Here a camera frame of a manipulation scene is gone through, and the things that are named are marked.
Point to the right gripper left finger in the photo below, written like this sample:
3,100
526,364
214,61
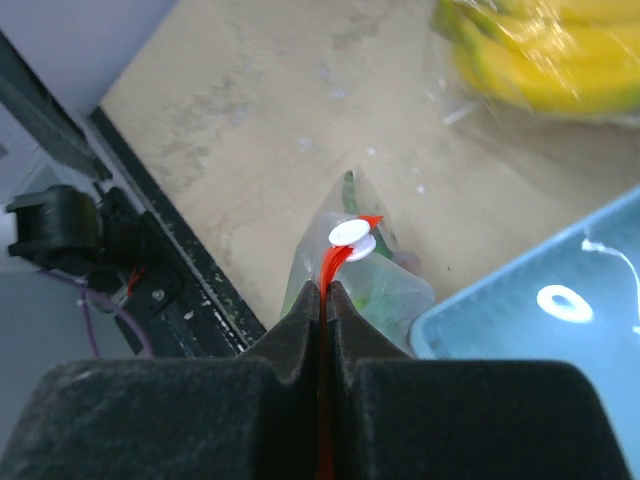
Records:
252,416

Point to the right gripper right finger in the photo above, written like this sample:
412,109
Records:
401,418

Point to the green cabbage toy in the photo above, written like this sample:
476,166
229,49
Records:
392,309

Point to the yellow banana bunch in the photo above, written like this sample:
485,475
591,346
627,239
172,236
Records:
540,50

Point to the light blue plastic basket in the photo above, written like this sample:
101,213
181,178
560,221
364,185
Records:
574,298

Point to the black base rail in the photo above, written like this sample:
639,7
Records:
130,255

